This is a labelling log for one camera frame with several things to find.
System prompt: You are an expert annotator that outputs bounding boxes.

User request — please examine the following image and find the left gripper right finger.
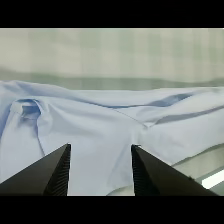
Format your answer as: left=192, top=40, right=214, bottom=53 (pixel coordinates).
left=130, top=143, right=218, bottom=197

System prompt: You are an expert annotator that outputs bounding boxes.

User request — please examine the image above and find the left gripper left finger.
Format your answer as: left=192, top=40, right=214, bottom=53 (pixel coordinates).
left=0, top=143, right=72, bottom=197

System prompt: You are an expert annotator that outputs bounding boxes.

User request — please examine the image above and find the light blue shirt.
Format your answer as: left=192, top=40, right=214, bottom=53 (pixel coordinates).
left=0, top=79, right=224, bottom=197

